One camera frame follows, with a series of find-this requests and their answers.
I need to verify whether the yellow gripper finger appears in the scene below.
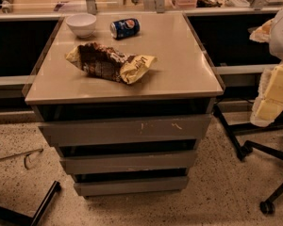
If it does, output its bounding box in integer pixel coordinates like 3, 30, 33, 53
250, 97, 283, 127

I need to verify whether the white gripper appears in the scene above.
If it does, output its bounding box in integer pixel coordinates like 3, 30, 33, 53
249, 19, 283, 105

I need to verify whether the grey bottom drawer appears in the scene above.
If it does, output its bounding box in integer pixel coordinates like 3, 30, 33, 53
74, 176, 189, 197

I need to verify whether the grey drawer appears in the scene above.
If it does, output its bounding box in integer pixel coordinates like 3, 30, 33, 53
74, 176, 189, 197
60, 150, 196, 174
40, 114, 211, 147

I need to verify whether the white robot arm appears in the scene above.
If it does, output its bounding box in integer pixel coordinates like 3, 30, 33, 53
250, 8, 283, 127

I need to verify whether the grey middle drawer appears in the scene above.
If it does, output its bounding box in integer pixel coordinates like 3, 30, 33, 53
60, 150, 196, 174

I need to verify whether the grey drawer cabinet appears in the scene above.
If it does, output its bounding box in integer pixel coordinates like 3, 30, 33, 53
24, 13, 224, 197

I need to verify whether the grey top drawer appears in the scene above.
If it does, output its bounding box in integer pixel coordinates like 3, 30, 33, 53
40, 114, 211, 147

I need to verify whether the black office chair base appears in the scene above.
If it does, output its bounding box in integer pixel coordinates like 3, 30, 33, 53
241, 139, 283, 215

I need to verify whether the blue pepsi can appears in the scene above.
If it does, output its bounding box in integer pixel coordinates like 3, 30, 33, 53
110, 18, 140, 40

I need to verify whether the brown yellow chip bag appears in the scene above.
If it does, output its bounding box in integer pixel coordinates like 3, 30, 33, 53
65, 42, 157, 85

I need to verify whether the white bowl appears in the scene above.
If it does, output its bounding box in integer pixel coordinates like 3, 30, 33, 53
66, 13, 96, 38

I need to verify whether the thin metal rod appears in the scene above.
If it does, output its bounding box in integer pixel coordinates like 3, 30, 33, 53
0, 148, 43, 170

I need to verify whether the black stand leg left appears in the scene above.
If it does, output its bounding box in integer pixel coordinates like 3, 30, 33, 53
0, 181, 61, 226

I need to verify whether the black desk frame leg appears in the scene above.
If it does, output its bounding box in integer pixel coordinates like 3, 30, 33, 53
213, 105, 283, 161

